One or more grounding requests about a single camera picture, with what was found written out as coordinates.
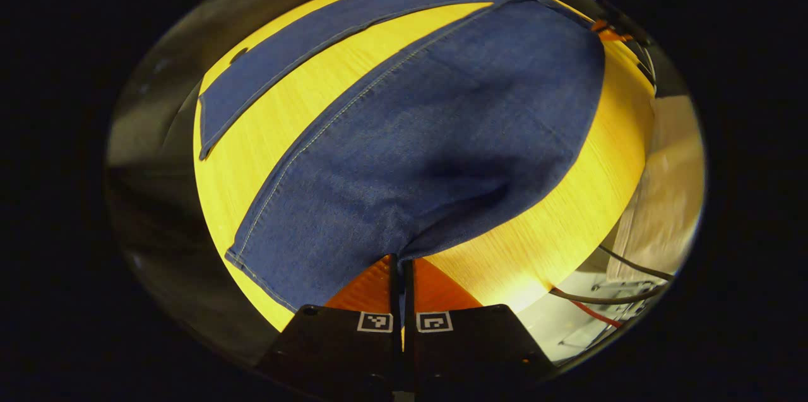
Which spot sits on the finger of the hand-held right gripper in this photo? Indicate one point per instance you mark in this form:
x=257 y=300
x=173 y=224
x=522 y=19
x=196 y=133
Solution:
x=609 y=31

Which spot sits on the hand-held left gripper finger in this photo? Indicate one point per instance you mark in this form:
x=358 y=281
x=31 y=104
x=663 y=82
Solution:
x=394 y=288
x=409 y=291

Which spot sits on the blue denim jeans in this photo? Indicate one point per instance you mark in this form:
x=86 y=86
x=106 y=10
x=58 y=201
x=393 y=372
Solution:
x=429 y=137

